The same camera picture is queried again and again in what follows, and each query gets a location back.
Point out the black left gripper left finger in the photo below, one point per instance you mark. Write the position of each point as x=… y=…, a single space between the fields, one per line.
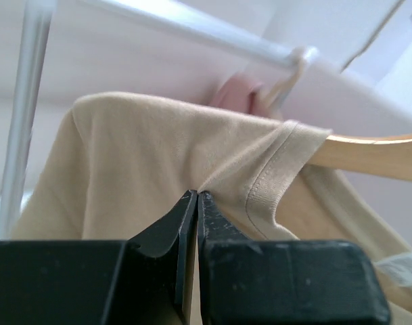
x=162 y=257

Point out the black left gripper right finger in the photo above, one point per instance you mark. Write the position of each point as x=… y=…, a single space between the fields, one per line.
x=228 y=292

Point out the beige t shirt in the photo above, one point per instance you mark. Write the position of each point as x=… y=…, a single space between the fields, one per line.
x=121 y=161

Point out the wooden hanger with pink shirt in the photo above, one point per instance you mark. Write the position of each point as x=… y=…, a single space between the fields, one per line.
x=282 y=88

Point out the pink t shirt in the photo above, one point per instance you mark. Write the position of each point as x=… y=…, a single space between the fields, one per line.
x=241 y=94

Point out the white clothes rack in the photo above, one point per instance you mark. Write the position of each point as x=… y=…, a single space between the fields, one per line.
x=169 y=15

